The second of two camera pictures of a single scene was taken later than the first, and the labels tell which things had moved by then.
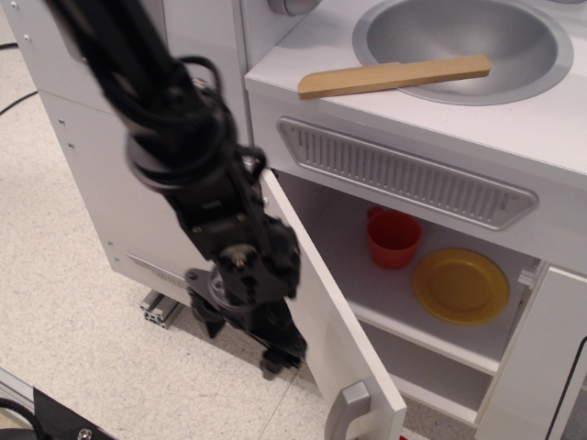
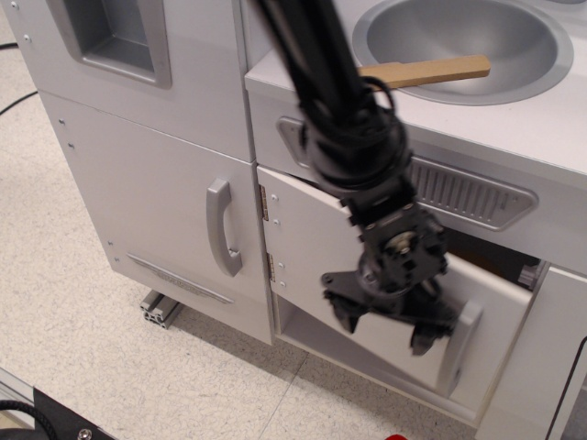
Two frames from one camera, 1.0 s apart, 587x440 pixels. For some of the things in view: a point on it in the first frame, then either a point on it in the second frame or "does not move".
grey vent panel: x=444 y=186 does not move
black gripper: x=249 y=288 -> x=426 y=302
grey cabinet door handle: x=351 y=401 -> x=459 y=346
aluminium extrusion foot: x=160 y=309 does not move
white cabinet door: x=336 y=348 -> x=309 y=233
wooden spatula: x=328 y=83 does not move
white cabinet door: x=538 y=360 does not move
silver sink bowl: x=527 y=47 does not move
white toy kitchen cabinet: x=430 y=159 does not move
